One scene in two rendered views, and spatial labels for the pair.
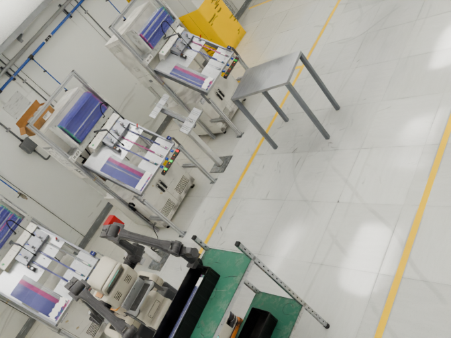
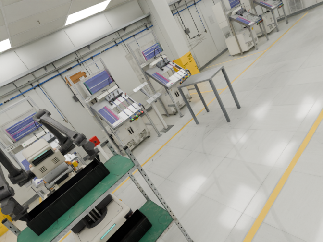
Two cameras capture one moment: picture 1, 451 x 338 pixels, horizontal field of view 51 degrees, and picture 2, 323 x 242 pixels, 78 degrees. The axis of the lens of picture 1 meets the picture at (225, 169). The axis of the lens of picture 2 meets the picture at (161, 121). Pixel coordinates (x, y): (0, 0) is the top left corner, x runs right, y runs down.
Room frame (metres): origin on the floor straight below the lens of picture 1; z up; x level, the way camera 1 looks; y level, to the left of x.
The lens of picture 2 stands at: (0.90, -0.09, 1.58)
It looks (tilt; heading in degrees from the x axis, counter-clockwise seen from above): 19 degrees down; 2
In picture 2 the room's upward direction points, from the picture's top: 30 degrees counter-clockwise
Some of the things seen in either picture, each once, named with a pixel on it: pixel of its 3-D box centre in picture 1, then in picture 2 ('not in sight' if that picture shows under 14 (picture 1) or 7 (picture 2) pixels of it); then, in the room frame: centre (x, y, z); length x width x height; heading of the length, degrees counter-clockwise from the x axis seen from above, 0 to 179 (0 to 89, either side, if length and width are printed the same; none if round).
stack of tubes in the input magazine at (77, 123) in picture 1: (82, 117); (98, 82); (5.02, 0.70, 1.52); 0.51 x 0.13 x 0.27; 119
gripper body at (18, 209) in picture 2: not in sight; (17, 209); (2.07, 1.02, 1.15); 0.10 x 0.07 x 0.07; 121
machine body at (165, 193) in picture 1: (151, 190); (126, 132); (5.09, 0.81, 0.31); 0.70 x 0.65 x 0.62; 119
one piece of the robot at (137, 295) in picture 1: (141, 299); (61, 178); (2.62, 1.02, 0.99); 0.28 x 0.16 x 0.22; 121
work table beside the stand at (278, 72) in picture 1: (286, 102); (208, 97); (4.19, -0.92, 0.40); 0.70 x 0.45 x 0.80; 37
